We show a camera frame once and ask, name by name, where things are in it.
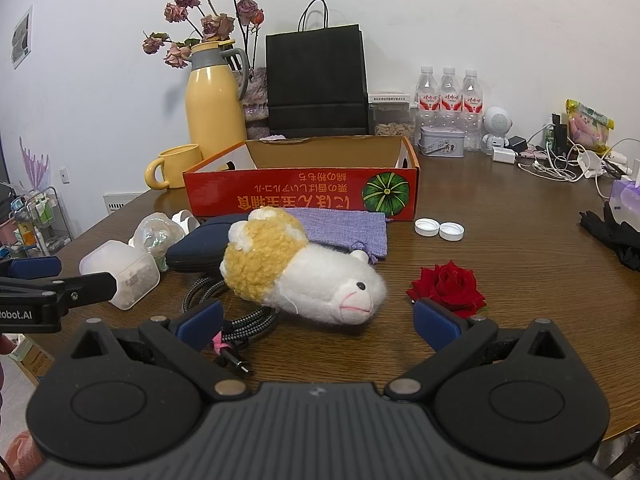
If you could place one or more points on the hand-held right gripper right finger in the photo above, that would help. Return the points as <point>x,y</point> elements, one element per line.
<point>435,327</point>

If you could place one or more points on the wall outlet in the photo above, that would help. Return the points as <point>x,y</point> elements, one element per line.
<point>64,175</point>

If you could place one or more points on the white bottle cap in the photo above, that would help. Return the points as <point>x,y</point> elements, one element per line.
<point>426,226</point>
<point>451,231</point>

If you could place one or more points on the pink snack bag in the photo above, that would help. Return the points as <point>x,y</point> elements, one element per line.
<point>590,125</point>

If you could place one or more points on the yellow mug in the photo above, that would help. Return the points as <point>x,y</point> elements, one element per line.
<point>172,165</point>

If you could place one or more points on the red rose flower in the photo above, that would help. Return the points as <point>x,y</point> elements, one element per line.
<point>447,287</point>

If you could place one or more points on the black charger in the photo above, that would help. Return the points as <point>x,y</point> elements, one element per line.
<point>518,145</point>

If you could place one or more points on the purple knitted piece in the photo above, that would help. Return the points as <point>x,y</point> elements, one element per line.
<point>272,137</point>

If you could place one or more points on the white robot toy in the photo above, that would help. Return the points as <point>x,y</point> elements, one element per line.
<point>498,127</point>

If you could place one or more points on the purple knitted vase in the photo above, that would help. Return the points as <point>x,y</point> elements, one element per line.
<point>257,100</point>

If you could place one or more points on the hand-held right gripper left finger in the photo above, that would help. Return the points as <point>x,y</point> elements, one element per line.
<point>202,322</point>

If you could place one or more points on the purple tissue box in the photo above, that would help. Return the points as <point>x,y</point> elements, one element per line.
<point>626,195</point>

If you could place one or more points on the cardboard carton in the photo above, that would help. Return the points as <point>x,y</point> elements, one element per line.
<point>30,357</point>

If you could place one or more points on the yellow thermos jug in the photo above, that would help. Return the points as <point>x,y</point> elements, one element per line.
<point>212,105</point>

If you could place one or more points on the white plastic container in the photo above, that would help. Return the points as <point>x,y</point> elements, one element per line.
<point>117,272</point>

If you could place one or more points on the white and yellow plush sheep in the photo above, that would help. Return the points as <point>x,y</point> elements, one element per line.
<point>300,270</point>

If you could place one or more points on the navy zip case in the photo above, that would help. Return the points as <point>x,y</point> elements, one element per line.
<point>197,250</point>

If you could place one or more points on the metal storage rack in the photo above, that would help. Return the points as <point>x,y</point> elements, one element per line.
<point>35,220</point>

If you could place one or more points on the white wall panel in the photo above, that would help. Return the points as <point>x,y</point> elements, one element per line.
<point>120,204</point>

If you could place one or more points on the purple wall sticker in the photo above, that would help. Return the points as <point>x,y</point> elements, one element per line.
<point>34,165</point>

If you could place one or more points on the red cardboard box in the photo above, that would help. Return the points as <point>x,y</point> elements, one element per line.
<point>300,192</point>

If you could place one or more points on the dried rose bouquet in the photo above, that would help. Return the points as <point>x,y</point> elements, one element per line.
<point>210,15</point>

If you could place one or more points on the wall picture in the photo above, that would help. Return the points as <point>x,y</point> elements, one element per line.
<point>21,37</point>

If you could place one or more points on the grey tin box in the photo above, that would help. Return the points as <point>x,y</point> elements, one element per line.
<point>442,141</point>

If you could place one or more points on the clear snack jar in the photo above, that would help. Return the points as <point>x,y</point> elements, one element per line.
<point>392,115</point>

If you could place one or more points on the white charger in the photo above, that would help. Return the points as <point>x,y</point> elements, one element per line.
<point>503,155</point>

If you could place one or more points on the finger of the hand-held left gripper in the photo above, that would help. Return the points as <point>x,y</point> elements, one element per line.
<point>35,266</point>
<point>90,287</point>

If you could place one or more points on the black paper bag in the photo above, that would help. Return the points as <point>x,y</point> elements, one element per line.
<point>316,85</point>

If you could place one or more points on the black upright device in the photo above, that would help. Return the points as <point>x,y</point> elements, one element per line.
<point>560,132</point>

